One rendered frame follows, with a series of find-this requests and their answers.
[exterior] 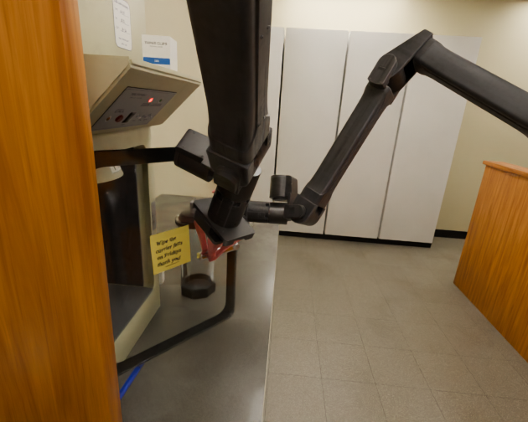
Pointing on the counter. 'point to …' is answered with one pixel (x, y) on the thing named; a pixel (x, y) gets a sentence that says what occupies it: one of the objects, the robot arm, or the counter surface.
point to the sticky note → (170, 249)
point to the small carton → (160, 51)
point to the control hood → (95, 79)
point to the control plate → (137, 101)
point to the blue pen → (130, 380)
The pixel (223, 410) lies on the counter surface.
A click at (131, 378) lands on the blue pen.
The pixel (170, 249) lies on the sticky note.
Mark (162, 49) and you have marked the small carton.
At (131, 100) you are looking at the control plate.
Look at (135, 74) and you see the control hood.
